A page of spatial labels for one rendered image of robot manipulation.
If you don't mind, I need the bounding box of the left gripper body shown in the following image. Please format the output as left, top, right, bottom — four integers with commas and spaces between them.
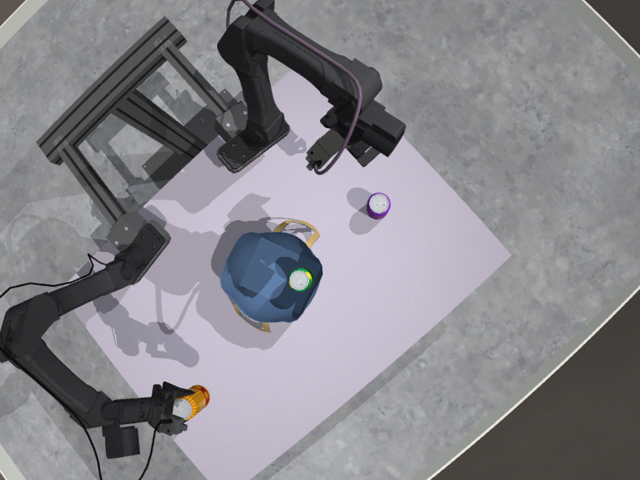
307, 106, 379, 167

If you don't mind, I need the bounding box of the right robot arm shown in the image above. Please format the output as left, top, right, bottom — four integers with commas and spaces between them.
0, 223, 166, 459

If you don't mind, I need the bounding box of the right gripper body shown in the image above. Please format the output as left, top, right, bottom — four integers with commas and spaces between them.
137, 384, 176, 436

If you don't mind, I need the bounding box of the orange drink can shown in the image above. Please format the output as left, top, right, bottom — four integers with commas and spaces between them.
173, 385, 210, 420

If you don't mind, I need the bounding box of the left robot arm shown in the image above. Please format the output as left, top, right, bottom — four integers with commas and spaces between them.
217, 0, 406, 170

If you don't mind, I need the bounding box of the green and yellow drink can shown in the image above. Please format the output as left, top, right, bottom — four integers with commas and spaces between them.
288, 268, 315, 292

